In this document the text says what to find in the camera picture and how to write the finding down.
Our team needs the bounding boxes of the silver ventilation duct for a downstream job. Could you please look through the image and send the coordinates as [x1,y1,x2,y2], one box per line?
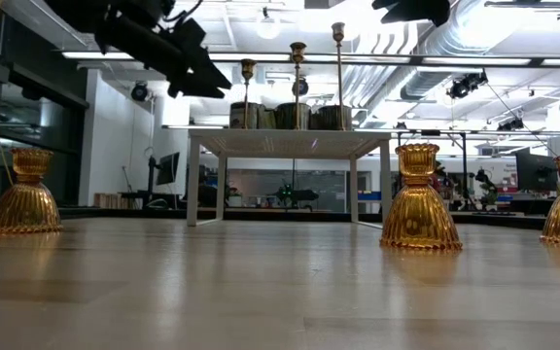
[342,0,493,116]

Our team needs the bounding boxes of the background robot with green light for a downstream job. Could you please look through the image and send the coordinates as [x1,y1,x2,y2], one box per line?
[273,180,320,211]

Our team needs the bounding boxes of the black track light cluster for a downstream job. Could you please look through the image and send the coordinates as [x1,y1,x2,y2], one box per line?
[446,71,489,101]
[497,117,527,132]

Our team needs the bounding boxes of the long ceiling light strip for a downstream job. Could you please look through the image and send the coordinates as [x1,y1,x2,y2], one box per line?
[60,50,560,69]

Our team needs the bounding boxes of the silver mercury glass votive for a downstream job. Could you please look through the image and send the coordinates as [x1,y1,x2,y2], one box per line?
[274,101,311,131]
[229,101,261,130]
[316,104,354,131]

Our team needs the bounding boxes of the black pole stand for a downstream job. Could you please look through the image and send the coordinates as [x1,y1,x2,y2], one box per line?
[396,128,470,211]

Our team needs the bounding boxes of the medium gold candlestick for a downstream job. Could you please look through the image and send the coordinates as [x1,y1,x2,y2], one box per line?
[289,41,308,131]

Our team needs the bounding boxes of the tall gold candlestick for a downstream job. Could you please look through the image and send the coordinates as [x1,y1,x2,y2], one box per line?
[331,21,347,131]

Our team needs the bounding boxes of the wooden crates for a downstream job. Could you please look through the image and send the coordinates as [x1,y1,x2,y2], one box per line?
[93,192,124,210]

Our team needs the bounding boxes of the globe ceiling lamp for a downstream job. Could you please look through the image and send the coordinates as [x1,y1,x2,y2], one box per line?
[255,13,282,41]

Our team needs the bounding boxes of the black round ceiling spotlight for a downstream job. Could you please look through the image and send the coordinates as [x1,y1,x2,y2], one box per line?
[130,81,151,103]

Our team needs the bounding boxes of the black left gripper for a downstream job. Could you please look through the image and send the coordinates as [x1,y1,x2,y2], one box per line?
[95,13,233,99]

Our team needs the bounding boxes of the white perforated shelf riser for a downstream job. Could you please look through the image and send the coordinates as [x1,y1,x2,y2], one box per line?
[186,126,394,230]

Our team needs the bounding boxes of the short gold candlestick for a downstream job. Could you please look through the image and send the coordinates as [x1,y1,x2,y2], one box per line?
[239,57,257,130]

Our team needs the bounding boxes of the black aluminium table frame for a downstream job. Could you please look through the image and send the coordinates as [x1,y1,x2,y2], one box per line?
[0,206,560,235]

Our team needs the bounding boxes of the black computer monitor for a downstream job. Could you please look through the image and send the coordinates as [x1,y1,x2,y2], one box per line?
[515,148,560,193]
[156,151,182,187]

